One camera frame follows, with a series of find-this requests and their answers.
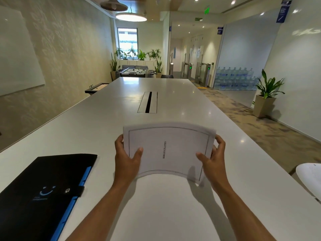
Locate person's right hand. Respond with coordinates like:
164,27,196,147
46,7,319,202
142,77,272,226
196,135,226,186

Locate person's left hand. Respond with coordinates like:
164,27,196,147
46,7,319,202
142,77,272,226
114,134,144,183

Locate white printed paper sheets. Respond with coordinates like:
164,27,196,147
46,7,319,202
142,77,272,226
123,121,217,185

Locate person's left forearm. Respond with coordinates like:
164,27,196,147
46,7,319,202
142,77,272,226
66,179,137,241

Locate person's right forearm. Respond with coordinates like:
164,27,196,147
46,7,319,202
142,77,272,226
211,180,276,241

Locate foosball table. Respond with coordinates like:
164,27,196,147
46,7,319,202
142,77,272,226
116,68,157,78

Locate stack of water bottles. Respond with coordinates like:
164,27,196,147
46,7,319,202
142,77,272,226
214,67,259,91

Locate access turnstile gates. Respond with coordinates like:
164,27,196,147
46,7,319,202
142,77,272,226
170,62,211,87

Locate potted plant in beige planter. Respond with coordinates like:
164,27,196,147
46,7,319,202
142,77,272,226
252,69,285,118

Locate tall potted plant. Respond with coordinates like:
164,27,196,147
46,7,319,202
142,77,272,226
110,53,118,82
154,57,164,78

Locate row of potted plants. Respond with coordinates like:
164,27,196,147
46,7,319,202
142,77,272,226
114,48,162,61

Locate black folder with blue edge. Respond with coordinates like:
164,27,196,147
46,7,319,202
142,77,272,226
0,154,98,241

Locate white chair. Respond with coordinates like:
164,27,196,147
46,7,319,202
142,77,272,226
296,163,321,202

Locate window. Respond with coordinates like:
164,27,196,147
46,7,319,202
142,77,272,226
117,28,138,60

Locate round pendant lamp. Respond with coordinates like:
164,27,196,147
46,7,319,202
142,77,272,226
115,4,147,22

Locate dark pendant lamp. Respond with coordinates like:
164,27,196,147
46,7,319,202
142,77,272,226
100,0,128,12

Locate table cable slot cover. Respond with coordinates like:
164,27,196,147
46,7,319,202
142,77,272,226
137,91,158,114

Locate white wall board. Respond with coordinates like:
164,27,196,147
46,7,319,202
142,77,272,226
0,5,46,97

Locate blue hanging wall sign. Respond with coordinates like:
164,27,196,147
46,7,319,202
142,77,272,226
276,0,292,23

